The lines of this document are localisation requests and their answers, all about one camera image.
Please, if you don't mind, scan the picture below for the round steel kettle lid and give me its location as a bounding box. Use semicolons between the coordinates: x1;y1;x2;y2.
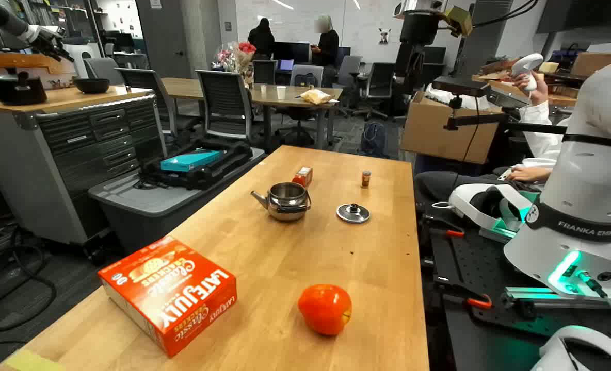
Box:
334;199;372;227

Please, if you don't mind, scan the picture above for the grey storage bin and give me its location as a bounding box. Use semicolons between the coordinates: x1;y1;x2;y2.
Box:
88;143;267;250

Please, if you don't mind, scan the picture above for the wooden crate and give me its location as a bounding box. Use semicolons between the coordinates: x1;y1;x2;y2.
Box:
0;50;78;90

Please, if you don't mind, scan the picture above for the standing person in black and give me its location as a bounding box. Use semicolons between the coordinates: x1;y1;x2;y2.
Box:
247;17;276;61

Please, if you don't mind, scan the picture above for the person in white shirt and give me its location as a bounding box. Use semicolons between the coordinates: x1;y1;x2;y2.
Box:
499;51;571;185

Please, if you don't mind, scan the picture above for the grey mesh office chair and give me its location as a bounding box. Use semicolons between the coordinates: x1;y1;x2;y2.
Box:
197;67;255;142
117;66;178;135

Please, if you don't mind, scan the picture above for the pink flower bouquet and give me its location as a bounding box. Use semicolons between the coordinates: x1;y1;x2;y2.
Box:
216;38;259;73

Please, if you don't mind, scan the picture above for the black pot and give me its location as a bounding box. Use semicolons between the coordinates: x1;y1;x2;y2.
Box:
0;69;50;106

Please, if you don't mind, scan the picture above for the black bowl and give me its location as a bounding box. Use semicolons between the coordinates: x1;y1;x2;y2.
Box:
73;75;114;96

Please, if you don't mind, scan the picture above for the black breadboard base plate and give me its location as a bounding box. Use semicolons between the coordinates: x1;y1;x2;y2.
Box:
420;203;611;371

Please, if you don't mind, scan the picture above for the orange handled clamp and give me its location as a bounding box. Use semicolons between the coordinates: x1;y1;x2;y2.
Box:
442;283;496;314
423;211;469;240

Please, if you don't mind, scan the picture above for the yellow bag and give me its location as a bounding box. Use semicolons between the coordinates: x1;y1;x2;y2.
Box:
300;87;334;106

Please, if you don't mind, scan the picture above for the standing person with grey cap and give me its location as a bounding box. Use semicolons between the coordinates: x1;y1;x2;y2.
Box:
310;15;340;67

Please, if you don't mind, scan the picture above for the orange cracker box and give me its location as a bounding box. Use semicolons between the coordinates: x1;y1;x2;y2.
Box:
97;236;239;359

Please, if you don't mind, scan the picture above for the black bag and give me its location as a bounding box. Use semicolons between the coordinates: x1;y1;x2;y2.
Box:
138;137;255;192

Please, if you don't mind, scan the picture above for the teal case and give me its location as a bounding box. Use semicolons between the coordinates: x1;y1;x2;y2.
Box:
159;149;225;175

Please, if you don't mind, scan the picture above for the wooden meeting table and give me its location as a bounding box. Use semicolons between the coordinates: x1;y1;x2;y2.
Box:
159;75;346;150

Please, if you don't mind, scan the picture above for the orange red tomato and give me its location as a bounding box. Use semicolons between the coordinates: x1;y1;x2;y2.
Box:
298;283;355;338

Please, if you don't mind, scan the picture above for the black stereo camera on stand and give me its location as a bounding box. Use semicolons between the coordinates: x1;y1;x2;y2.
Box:
431;75;571;133

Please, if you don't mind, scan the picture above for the grey drawer tool cabinet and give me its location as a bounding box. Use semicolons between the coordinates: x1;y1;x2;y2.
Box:
0;87;168;248

